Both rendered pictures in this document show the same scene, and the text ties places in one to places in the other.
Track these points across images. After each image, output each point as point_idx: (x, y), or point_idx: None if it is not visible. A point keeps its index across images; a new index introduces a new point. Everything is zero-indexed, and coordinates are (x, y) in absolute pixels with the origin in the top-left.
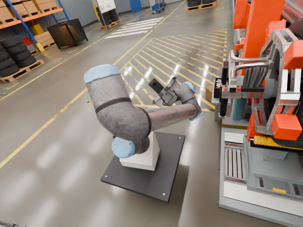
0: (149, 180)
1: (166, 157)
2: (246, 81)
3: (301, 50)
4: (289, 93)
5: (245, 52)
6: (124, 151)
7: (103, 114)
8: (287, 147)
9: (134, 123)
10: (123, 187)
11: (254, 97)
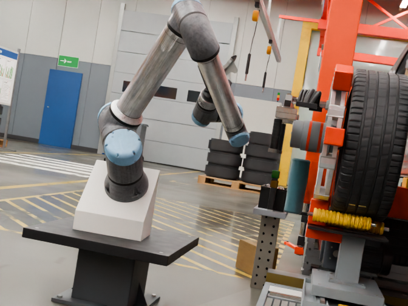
0: (132, 243)
1: (163, 240)
2: (301, 96)
3: (341, 68)
4: (336, 106)
5: None
6: (127, 146)
7: (193, 16)
8: (353, 223)
9: (212, 33)
10: (78, 238)
11: (313, 146)
